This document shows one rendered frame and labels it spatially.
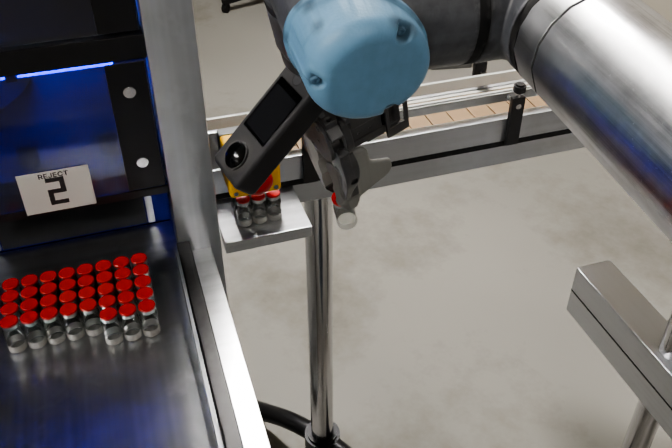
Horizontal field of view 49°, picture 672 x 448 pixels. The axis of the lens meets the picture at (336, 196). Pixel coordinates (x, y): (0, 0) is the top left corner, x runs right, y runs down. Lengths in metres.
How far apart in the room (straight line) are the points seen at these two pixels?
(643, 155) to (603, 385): 1.79
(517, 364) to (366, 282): 0.51
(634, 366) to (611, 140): 1.16
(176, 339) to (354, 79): 0.59
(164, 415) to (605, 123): 0.63
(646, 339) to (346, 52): 1.16
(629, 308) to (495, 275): 0.89
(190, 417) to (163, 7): 0.46
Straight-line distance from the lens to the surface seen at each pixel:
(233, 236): 1.09
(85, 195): 1.00
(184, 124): 0.96
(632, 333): 1.50
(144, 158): 0.97
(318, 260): 1.35
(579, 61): 0.41
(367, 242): 2.44
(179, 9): 0.89
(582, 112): 0.40
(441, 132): 1.23
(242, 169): 0.62
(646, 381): 1.51
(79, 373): 0.94
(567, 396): 2.09
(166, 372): 0.92
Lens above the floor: 1.57
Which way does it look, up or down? 36 degrees down
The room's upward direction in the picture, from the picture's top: straight up
